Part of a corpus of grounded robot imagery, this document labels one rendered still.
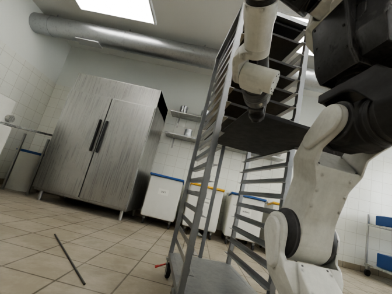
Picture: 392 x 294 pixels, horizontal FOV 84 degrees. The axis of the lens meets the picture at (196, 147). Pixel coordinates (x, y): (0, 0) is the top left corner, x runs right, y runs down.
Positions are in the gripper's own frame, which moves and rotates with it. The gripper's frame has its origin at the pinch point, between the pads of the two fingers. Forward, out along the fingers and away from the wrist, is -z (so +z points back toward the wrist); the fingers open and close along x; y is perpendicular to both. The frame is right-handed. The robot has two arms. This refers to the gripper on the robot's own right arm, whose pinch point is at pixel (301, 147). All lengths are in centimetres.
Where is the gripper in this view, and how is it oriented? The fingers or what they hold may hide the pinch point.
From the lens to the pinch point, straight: 125.5
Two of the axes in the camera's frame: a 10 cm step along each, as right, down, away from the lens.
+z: 8.1, 0.7, -5.9
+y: -5.5, -3.0, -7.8
